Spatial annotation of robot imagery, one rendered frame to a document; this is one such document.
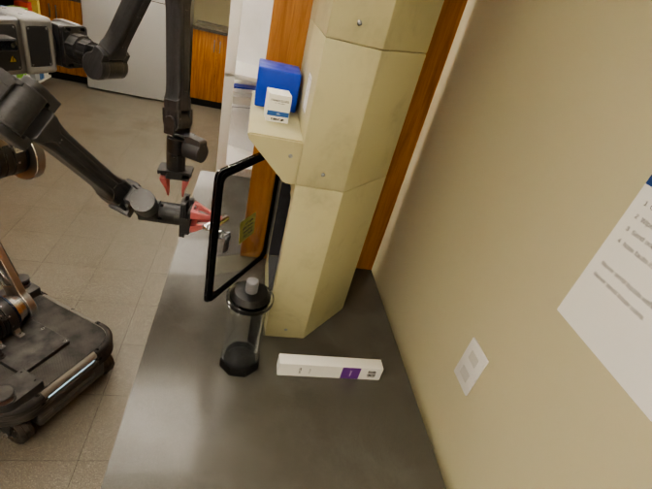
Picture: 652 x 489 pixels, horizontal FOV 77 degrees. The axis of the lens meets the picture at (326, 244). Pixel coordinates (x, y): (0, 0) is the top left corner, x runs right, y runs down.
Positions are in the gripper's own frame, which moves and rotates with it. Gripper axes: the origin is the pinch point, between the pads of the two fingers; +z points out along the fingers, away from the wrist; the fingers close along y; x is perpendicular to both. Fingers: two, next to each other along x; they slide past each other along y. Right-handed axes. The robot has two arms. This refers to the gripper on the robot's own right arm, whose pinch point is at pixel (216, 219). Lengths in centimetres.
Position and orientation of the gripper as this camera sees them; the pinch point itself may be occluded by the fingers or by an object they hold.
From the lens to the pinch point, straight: 114.9
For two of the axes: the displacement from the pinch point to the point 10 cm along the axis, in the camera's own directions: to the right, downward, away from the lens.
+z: 9.7, 1.3, 2.1
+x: -1.0, -5.4, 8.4
